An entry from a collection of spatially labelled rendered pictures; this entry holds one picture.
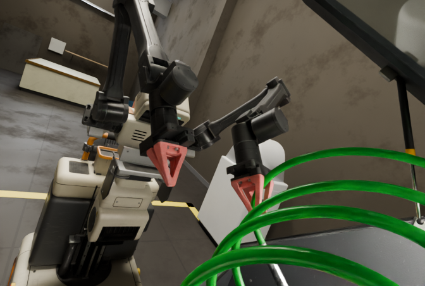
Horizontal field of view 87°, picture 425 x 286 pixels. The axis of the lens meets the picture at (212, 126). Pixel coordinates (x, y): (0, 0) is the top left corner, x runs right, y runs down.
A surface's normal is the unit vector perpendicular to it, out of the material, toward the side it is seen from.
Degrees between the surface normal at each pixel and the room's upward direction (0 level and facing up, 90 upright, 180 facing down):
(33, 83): 90
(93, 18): 90
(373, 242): 90
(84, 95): 90
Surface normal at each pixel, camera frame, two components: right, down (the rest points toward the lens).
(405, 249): -0.51, -0.12
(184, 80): 0.60, -0.48
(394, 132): -0.77, -0.26
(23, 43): 0.60, 0.00
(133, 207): 0.46, 0.41
